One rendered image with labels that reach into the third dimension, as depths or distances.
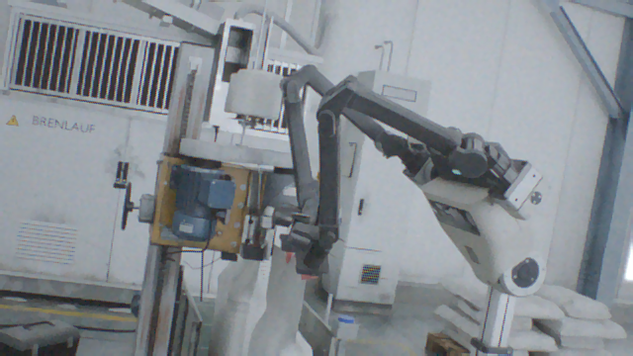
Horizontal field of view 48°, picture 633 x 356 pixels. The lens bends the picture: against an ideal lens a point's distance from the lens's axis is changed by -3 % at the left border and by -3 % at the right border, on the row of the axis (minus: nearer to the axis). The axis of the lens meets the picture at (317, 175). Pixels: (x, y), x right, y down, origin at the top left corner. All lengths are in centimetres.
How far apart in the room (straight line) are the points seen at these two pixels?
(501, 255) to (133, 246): 368
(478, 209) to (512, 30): 576
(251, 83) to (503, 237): 97
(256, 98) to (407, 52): 483
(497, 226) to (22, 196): 394
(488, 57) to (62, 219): 442
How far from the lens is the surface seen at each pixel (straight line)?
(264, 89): 245
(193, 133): 267
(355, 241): 647
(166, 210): 264
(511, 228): 211
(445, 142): 186
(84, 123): 533
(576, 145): 815
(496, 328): 234
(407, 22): 722
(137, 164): 534
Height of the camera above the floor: 150
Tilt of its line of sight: 3 degrees down
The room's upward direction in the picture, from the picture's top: 10 degrees clockwise
